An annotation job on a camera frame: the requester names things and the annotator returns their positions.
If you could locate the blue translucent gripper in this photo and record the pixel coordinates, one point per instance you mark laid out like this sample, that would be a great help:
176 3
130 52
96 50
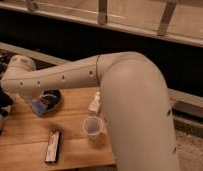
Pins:
38 107

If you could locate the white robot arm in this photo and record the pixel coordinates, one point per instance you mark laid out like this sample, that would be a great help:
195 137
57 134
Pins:
134 100

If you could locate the black bowl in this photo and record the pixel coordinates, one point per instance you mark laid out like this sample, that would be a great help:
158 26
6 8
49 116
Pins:
50 100

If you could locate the metal window frame rail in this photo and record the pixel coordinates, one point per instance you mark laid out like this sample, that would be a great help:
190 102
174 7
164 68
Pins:
171 20

